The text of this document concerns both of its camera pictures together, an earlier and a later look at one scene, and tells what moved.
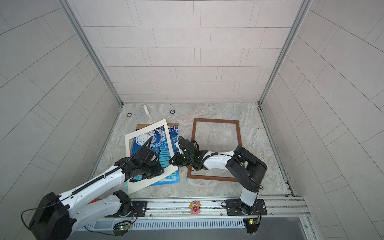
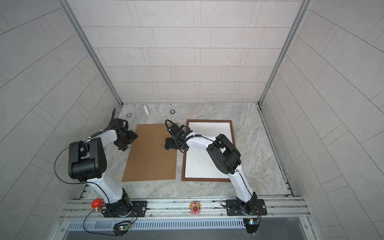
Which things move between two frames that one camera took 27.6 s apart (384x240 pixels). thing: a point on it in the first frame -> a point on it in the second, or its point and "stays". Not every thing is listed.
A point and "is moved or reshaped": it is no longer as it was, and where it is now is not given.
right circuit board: (251, 224) stays
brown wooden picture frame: (213, 178) is moved or reshaped
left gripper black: (158, 170) -> (132, 135)
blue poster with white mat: (159, 138) -> (199, 163)
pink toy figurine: (195, 206) stays
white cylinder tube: (146, 109) stays
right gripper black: (177, 162) -> (169, 143)
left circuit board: (121, 228) stays
